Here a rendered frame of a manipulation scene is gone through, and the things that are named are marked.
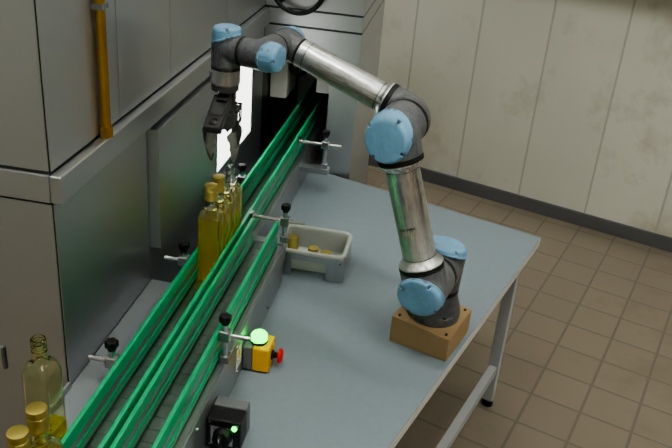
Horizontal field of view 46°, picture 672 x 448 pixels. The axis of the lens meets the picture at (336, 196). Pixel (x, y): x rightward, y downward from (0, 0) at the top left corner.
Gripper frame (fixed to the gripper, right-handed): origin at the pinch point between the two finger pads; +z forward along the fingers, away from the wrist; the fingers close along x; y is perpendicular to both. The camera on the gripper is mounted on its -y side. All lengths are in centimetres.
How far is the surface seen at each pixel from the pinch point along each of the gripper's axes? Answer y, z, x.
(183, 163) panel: 5.9, 5.7, 12.3
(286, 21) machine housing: 103, -14, 2
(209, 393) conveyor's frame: -53, 34, -12
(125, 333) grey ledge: -37, 34, 14
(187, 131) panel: 9.3, -2.6, 12.2
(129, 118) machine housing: -24.7, -18.0, 15.7
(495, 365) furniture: 63, 100, -94
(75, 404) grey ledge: -64, 34, 15
